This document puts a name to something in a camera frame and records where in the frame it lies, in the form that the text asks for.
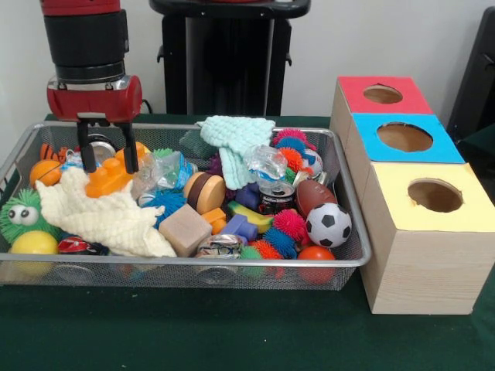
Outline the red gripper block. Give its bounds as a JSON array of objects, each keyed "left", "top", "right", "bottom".
[{"left": 46, "top": 75, "right": 143, "bottom": 175}]

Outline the orange toy brick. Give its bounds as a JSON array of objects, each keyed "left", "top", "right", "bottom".
[{"left": 84, "top": 141, "right": 150, "bottom": 199}]

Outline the blue-label plastic bottle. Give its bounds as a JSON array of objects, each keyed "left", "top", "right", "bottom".
[{"left": 131, "top": 150, "right": 199, "bottom": 198}]

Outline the cream knitted cloth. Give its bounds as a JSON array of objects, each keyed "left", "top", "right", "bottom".
[{"left": 35, "top": 168, "right": 178, "bottom": 259}]

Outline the mint green cloth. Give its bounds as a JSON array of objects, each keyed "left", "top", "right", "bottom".
[{"left": 196, "top": 114, "right": 276, "bottom": 191}]

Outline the clear plastic bottle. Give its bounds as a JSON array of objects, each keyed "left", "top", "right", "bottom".
[{"left": 244, "top": 143, "right": 289, "bottom": 185}]

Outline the black drink can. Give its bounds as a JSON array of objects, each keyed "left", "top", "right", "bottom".
[{"left": 258, "top": 180, "right": 295, "bottom": 216}]

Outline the shallow mesh bin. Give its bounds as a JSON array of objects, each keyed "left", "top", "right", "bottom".
[{"left": 0, "top": 121, "right": 373, "bottom": 293}]

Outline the wooden box with three holes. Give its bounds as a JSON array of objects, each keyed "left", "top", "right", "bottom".
[{"left": 329, "top": 76, "right": 495, "bottom": 315}]

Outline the plain wooden block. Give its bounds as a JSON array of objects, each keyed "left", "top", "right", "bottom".
[{"left": 158, "top": 203, "right": 213, "bottom": 259}]

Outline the green spiky ball with eyes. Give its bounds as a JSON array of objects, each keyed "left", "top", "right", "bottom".
[{"left": 0, "top": 189, "right": 59, "bottom": 244}]

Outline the yellow smiley ball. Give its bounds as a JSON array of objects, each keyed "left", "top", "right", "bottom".
[{"left": 9, "top": 230, "right": 60, "bottom": 256}]

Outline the dark green tablecloth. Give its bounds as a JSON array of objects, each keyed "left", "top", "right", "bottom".
[
  {"left": 0, "top": 112, "right": 495, "bottom": 371},
  {"left": 456, "top": 122, "right": 495, "bottom": 171}
]

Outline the brown toy football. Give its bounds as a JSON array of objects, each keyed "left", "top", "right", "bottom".
[{"left": 296, "top": 179, "right": 338, "bottom": 218}]

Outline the black and white soccer ball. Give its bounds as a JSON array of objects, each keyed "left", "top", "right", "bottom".
[{"left": 306, "top": 203, "right": 353, "bottom": 248}]

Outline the black upright bar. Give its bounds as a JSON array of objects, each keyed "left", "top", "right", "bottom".
[{"left": 446, "top": 6, "right": 495, "bottom": 141}]

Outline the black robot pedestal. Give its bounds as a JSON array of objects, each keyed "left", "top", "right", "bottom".
[{"left": 148, "top": 0, "right": 312, "bottom": 117}]

